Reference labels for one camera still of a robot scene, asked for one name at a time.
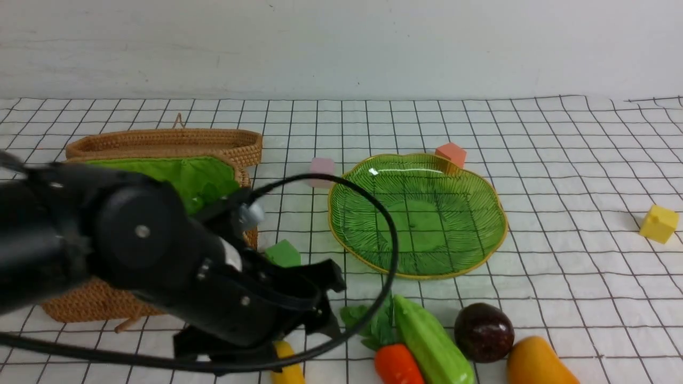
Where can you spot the orange yellow mango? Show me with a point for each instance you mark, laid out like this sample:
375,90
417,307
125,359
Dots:
533,360

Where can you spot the green basket lining cloth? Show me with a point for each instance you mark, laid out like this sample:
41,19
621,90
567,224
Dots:
199,180

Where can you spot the yellow banana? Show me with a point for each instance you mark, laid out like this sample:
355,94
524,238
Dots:
291,373

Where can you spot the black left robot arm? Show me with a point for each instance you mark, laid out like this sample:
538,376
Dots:
63,224

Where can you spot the dark purple passion fruit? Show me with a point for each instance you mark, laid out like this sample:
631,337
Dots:
483,333

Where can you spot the yellow foam cube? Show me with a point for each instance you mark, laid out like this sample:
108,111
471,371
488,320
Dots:
659,224

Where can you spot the green glass leaf plate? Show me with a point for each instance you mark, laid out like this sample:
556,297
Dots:
449,220

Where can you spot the green foam cube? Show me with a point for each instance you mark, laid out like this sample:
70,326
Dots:
283,254

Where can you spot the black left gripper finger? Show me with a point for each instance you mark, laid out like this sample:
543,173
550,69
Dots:
326,275

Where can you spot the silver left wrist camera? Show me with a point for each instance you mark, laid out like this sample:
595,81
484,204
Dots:
233,213

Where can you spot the orange carrot with leaves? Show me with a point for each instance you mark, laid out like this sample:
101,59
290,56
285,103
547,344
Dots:
393,362

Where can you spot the pink foam cube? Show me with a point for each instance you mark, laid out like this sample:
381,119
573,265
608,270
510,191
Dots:
321,165

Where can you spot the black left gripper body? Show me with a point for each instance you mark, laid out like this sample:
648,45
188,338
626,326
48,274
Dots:
237,304

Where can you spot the light green cucumber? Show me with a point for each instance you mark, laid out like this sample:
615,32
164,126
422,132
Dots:
436,354

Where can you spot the white grid tablecloth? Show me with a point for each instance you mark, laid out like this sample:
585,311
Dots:
575,176

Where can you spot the orange foam cube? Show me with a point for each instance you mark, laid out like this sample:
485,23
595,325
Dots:
453,153

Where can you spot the woven rattan basket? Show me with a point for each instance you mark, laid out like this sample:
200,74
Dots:
97,301

